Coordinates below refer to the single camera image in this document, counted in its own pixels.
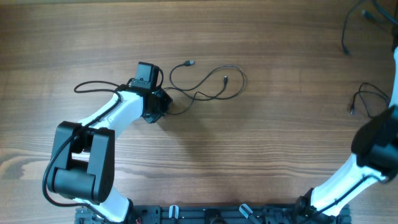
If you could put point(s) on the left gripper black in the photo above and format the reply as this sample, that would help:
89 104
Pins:
166 101

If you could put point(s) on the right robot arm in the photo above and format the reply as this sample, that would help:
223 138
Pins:
373 159

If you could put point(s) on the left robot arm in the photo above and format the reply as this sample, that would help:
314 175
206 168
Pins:
82 163

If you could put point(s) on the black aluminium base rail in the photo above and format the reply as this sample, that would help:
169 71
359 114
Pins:
271 213

